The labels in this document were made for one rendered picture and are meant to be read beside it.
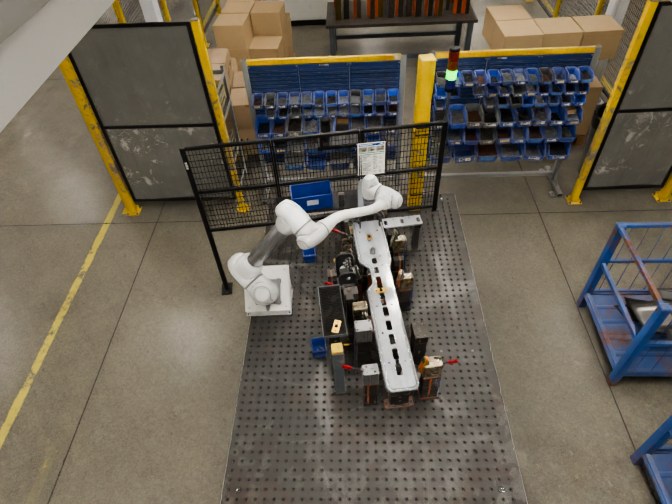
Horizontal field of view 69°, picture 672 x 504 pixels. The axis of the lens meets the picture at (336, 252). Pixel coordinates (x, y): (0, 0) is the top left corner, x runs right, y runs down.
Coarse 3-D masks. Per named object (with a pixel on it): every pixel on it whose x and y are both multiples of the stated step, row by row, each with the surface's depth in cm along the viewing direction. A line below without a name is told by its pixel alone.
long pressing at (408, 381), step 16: (352, 224) 361; (368, 224) 361; (368, 240) 349; (384, 240) 348; (368, 256) 338; (384, 256) 338; (384, 272) 328; (368, 288) 319; (384, 320) 301; (400, 320) 301; (384, 336) 293; (400, 336) 293; (384, 352) 286; (400, 352) 285; (384, 368) 278; (400, 384) 271; (416, 384) 271
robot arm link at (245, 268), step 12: (288, 204) 282; (288, 216) 281; (300, 216) 281; (276, 228) 291; (288, 228) 284; (264, 240) 300; (276, 240) 295; (252, 252) 310; (264, 252) 304; (228, 264) 321; (240, 264) 315; (252, 264) 313; (240, 276) 318; (252, 276) 317
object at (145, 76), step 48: (96, 48) 406; (144, 48) 404; (192, 48) 402; (96, 96) 438; (144, 96) 436; (192, 96) 435; (144, 144) 473; (192, 144) 472; (144, 192) 517; (192, 192) 519; (240, 192) 512
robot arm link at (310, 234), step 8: (304, 224) 281; (312, 224) 283; (320, 224) 287; (296, 232) 283; (304, 232) 281; (312, 232) 282; (320, 232) 284; (304, 240) 280; (312, 240) 281; (320, 240) 285; (304, 248) 283
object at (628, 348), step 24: (624, 240) 348; (600, 264) 383; (600, 288) 411; (624, 288) 410; (648, 288) 383; (600, 312) 399; (624, 312) 349; (648, 312) 356; (600, 336) 384; (624, 336) 381; (648, 336) 324; (624, 360) 349; (648, 360) 367
